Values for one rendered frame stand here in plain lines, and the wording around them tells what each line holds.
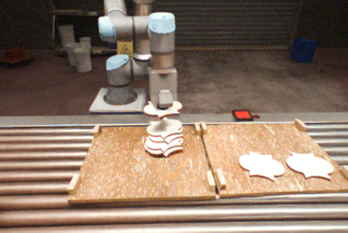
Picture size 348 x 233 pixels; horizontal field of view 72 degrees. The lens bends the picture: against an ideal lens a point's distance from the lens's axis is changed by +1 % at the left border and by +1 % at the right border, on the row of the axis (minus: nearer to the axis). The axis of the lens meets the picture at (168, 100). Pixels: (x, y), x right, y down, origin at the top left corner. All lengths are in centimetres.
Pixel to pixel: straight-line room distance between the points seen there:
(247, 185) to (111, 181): 40
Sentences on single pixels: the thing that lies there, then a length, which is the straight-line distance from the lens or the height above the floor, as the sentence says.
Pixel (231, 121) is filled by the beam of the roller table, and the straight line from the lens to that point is 108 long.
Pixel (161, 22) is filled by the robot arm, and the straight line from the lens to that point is 69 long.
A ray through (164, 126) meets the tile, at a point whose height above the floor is 99.
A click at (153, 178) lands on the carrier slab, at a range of 75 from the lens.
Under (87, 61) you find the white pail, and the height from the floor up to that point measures 18.
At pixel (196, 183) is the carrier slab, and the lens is 74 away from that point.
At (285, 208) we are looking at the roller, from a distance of 77.
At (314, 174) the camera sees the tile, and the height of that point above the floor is 95.
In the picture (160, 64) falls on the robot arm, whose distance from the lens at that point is 72.
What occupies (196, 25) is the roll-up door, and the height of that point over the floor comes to 56.
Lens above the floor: 147
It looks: 27 degrees down
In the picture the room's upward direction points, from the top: straight up
